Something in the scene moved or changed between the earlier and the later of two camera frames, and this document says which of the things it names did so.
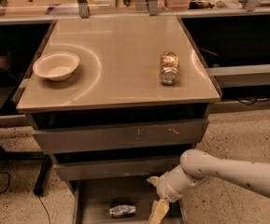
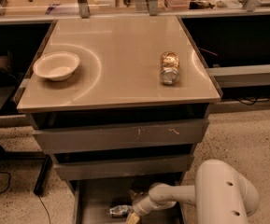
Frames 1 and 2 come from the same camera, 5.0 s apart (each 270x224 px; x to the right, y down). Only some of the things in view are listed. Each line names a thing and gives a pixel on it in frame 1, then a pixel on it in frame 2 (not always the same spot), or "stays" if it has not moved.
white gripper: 164,187 to 139,206
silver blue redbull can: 122,210 stays
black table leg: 43,175 stays
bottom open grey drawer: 122,201 stays
